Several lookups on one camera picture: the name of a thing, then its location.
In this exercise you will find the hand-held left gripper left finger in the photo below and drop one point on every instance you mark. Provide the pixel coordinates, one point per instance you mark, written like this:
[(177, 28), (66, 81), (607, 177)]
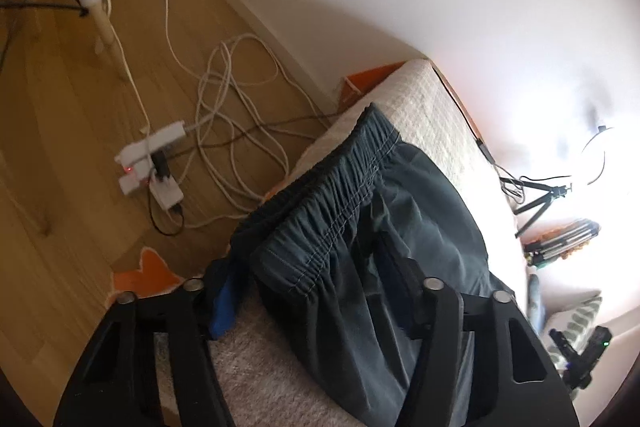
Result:
[(225, 312)]

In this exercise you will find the dark grey pants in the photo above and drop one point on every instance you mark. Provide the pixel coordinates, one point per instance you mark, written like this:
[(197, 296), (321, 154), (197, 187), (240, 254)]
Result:
[(400, 187)]

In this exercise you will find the black mini tripod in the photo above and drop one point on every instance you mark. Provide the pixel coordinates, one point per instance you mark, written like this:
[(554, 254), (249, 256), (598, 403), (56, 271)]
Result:
[(540, 207)]

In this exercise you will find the beige checkered blanket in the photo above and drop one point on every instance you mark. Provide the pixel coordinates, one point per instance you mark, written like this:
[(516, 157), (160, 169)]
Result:
[(430, 102)]

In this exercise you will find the white power strip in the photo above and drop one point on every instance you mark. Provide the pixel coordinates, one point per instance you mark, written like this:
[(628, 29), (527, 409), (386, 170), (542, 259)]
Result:
[(167, 196), (150, 142)]

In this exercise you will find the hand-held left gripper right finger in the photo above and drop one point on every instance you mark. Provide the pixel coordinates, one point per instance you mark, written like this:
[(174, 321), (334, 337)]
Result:
[(430, 307)]

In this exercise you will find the folded light blue cloth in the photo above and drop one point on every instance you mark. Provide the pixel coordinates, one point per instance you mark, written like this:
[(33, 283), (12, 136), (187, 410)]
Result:
[(536, 302)]

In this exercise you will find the black power adapter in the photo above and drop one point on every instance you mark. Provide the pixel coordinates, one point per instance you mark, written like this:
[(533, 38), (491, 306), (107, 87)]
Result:
[(161, 164)]

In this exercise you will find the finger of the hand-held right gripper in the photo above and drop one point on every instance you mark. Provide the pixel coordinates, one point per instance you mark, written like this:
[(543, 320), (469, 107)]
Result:
[(561, 342)]

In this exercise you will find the green leaf patterned pillow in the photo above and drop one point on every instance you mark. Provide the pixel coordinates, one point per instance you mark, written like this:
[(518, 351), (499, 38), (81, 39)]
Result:
[(580, 314)]

